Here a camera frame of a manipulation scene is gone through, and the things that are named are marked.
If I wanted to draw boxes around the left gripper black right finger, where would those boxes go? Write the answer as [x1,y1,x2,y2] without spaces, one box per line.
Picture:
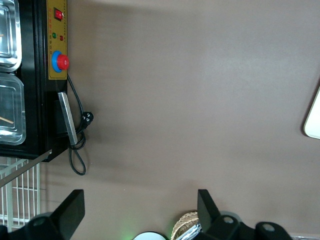
[196,189,293,240]

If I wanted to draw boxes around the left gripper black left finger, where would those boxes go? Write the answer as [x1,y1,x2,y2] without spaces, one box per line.
[0,189,86,240]

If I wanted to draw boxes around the beige plastic tray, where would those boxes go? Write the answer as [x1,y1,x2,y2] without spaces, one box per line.
[303,84,320,140]

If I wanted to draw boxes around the light tan wicker basket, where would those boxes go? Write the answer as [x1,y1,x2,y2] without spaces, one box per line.
[170,211,201,240]

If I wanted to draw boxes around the flat metal strip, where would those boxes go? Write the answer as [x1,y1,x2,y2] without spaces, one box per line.
[0,149,53,188]

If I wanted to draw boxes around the black food warmer appliance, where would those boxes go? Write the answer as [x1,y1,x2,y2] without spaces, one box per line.
[0,0,69,163]

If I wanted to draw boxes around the stainless steel pan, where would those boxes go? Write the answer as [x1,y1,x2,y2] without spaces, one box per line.
[0,0,23,74]
[0,72,27,146]

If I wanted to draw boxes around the white wire rack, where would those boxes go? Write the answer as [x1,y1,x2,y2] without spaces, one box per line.
[0,156,48,233]

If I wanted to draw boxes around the silver bar handle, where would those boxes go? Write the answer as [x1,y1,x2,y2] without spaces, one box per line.
[57,91,79,146]

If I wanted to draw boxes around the black power cable with plug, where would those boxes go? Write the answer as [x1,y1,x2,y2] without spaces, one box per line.
[66,73,95,176]

